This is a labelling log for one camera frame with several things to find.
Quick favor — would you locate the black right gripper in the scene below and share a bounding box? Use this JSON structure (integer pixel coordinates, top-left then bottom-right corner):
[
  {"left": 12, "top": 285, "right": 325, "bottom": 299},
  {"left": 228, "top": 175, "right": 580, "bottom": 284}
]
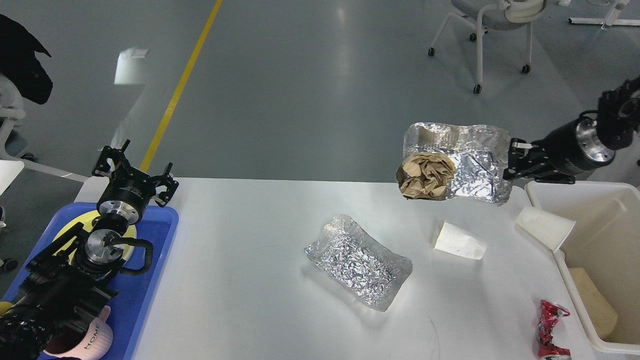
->
[{"left": 502, "top": 116, "right": 617, "bottom": 185}]

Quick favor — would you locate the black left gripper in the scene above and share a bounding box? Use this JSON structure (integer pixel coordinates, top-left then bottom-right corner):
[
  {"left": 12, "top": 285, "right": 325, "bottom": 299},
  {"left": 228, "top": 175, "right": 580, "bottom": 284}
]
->
[{"left": 91, "top": 139, "right": 179, "bottom": 223}]

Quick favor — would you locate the yellow plastic plate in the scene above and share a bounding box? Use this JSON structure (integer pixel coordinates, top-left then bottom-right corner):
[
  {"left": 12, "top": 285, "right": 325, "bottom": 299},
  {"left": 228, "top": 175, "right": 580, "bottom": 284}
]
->
[{"left": 54, "top": 210, "right": 137, "bottom": 263}]

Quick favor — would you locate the foil wrapper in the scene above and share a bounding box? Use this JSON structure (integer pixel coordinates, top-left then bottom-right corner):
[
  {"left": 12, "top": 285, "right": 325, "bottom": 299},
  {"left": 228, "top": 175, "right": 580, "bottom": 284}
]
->
[{"left": 402, "top": 122, "right": 513, "bottom": 205}]

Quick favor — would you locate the crushed red can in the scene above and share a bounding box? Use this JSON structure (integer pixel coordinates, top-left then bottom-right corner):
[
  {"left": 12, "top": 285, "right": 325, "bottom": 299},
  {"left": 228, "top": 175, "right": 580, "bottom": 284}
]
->
[{"left": 536, "top": 299, "right": 572, "bottom": 360}]

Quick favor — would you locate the pink mug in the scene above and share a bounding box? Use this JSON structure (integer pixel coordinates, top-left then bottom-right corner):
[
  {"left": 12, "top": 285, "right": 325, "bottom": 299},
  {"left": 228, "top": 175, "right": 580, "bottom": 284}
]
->
[{"left": 44, "top": 305, "right": 114, "bottom": 360}]

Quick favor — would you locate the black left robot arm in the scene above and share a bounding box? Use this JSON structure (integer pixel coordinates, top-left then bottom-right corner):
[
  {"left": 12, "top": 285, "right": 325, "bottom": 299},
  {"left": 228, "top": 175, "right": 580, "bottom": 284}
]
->
[{"left": 1, "top": 141, "right": 179, "bottom": 360}]

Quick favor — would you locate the white paper cup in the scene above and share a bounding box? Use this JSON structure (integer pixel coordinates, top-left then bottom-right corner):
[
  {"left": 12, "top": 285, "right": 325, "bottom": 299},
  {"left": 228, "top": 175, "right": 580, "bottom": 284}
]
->
[
  {"left": 430, "top": 221, "right": 488, "bottom": 260},
  {"left": 515, "top": 206, "right": 577, "bottom": 253}
]

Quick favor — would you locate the white plastic bin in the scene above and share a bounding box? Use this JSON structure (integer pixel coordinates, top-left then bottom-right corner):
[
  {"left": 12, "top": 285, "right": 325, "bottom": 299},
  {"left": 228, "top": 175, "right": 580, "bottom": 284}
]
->
[{"left": 525, "top": 181, "right": 640, "bottom": 356}]

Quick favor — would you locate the white side table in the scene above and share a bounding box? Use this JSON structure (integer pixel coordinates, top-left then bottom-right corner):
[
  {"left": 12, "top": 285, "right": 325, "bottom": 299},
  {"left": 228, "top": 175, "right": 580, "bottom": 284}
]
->
[{"left": 0, "top": 159, "right": 25, "bottom": 195}]

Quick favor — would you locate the blue plastic tray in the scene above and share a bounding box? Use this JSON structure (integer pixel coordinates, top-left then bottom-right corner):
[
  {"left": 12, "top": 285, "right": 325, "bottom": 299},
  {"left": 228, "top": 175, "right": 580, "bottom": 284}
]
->
[{"left": 1, "top": 202, "right": 179, "bottom": 360}]

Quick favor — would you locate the white office chair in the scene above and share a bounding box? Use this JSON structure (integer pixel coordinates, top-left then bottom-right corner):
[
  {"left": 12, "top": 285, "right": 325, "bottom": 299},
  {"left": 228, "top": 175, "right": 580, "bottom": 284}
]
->
[{"left": 427, "top": 0, "right": 547, "bottom": 94}]

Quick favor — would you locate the black jacket on chair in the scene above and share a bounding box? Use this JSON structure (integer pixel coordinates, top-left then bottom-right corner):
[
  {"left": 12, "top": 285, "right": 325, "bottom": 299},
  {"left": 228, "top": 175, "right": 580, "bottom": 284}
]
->
[{"left": 0, "top": 14, "right": 54, "bottom": 105}]

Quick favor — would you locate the silver foil bag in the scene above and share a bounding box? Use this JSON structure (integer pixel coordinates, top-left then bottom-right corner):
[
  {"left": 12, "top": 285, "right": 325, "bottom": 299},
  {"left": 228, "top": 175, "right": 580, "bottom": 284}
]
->
[{"left": 304, "top": 214, "right": 413, "bottom": 312}]

